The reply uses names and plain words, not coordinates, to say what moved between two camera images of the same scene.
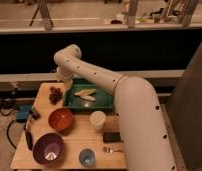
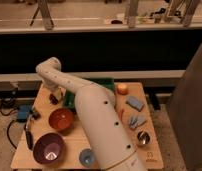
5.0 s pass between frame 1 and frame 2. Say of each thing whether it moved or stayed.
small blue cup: stayed
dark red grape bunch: stayed
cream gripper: moved
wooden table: stayed
